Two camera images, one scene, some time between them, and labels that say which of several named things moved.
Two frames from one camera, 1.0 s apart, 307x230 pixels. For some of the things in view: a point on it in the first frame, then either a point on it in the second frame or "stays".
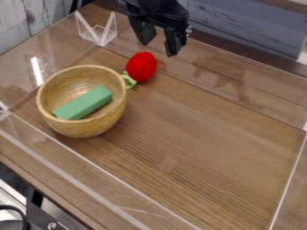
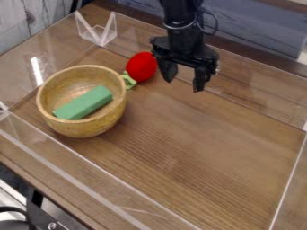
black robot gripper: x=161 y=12 to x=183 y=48
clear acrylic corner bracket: x=98 y=34 stays
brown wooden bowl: x=67 y=84 stays
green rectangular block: x=85 y=103 stays
